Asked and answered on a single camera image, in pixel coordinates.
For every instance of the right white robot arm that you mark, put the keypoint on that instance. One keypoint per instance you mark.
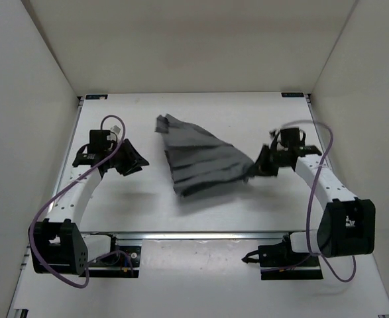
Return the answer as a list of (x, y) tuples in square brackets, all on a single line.
[(347, 226)]

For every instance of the left table corner label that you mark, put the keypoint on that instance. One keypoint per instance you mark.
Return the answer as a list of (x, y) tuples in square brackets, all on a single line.
[(96, 96)]

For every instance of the grey pleated skirt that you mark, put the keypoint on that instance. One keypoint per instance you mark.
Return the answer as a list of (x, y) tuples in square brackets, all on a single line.
[(197, 159)]

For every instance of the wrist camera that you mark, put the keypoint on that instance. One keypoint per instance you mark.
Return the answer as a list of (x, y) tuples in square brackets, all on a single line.
[(292, 137), (100, 142)]

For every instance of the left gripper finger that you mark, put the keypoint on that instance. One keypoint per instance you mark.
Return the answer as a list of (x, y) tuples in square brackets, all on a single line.
[(128, 169), (133, 155)]

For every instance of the right table corner label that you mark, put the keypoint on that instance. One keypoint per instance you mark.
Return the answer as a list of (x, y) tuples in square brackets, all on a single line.
[(292, 95)]

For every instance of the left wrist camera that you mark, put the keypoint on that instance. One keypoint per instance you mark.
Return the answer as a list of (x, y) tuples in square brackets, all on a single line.
[(100, 142)]

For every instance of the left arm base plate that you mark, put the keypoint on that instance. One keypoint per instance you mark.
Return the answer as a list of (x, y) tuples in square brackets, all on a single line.
[(110, 257)]

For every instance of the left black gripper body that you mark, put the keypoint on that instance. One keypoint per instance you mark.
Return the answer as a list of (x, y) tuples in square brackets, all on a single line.
[(121, 157)]

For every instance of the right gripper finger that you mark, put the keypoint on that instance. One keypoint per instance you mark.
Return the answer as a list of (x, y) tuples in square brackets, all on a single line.
[(266, 172), (262, 163)]

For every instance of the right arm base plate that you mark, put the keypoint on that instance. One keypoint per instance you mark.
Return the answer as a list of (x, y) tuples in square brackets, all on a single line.
[(278, 263)]

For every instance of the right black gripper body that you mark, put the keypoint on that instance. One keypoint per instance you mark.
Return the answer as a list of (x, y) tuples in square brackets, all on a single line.
[(276, 159)]

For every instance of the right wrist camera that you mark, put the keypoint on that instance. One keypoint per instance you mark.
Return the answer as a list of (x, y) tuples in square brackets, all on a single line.
[(292, 137)]

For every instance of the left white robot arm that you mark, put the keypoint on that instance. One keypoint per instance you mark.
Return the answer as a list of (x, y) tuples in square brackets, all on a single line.
[(56, 244)]

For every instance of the table corner label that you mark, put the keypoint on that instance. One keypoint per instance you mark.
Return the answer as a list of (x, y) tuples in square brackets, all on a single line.
[(292, 95), (96, 96)]

